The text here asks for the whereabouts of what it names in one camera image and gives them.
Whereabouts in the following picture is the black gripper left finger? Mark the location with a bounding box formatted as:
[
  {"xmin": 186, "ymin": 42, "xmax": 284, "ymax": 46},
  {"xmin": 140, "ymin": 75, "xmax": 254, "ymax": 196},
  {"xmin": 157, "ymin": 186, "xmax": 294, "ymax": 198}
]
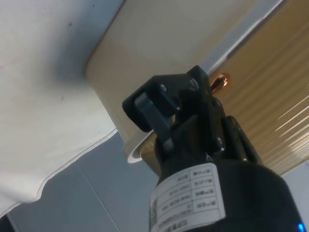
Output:
[{"xmin": 122, "ymin": 73, "xmax": 185, "ymax": 152}]

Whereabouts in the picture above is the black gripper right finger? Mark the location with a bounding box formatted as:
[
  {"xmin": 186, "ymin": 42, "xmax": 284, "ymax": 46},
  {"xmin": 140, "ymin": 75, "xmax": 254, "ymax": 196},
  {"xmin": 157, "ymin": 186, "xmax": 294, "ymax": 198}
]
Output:
[{"xmin": 179, "ymin": 64, "xmax": 263, "ymax": 166}]

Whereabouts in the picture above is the rounded box lid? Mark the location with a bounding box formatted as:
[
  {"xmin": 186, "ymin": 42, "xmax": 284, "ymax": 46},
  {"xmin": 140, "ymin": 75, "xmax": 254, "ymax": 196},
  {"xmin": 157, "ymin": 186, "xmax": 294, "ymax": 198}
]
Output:
[{"xmin": 141, "ymin": 0, "xmax": 309, "ymax": 176}]

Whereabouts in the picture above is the cream box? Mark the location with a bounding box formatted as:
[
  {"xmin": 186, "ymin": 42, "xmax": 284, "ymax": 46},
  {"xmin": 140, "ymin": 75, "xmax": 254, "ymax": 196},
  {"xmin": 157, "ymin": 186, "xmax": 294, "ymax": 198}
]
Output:
[{"xmin": 85, "ymin": 0, "xmax": 283, "ymax": 165}]

